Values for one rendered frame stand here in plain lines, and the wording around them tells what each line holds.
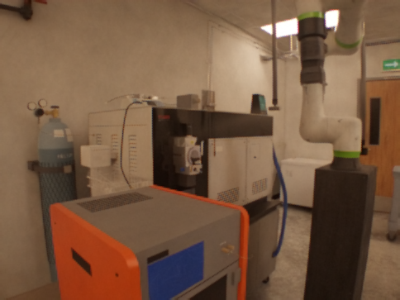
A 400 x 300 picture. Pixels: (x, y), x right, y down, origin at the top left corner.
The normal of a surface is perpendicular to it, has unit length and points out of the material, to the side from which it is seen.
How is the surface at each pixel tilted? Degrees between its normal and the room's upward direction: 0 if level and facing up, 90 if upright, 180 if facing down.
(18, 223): 90
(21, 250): 90
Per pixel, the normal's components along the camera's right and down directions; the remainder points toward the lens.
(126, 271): -0.68, 0.07
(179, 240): 0.74, 0.06
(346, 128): -0.48, 0.05
